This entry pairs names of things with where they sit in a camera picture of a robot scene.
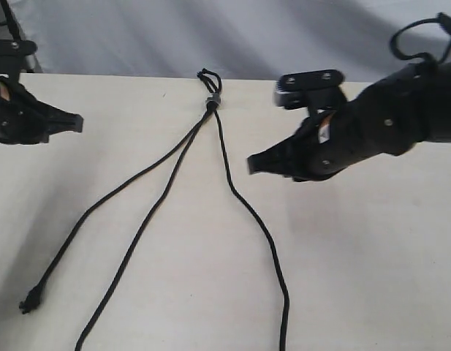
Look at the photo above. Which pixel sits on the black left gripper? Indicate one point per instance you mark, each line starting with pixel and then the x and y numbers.
pixel 24 120

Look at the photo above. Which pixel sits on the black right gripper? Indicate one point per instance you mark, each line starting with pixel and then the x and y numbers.
pixel 383 119

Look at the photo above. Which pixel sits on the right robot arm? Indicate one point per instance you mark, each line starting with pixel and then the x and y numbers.
pixel 434 102

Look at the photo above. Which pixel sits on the black stand pole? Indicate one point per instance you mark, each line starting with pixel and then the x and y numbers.
pixel 10 22

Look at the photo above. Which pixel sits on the grey backdrop cloth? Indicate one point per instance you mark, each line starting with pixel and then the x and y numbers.
pixel 237 39

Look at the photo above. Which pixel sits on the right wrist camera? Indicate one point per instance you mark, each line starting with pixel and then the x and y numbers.
pixel 320 90

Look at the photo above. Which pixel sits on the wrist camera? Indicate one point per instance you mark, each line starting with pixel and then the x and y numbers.
pixel 320 90
pixel 13 57

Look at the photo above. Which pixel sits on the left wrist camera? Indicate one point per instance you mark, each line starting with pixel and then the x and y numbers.
pixel 13 57

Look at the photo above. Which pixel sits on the grey metal cable ferrule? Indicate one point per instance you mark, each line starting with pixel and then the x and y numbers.
pixel 213 102

